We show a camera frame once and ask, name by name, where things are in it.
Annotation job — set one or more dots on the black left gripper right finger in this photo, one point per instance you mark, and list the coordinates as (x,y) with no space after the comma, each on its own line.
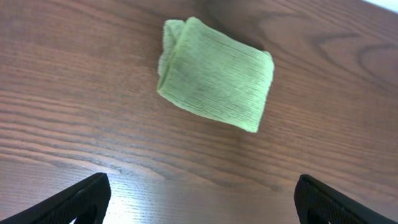
(318,203)

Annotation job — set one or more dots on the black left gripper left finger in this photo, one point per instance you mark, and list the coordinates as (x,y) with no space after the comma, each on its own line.
(85,202)

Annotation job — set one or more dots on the light green cloth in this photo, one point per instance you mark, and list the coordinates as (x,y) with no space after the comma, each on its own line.
(209,74)

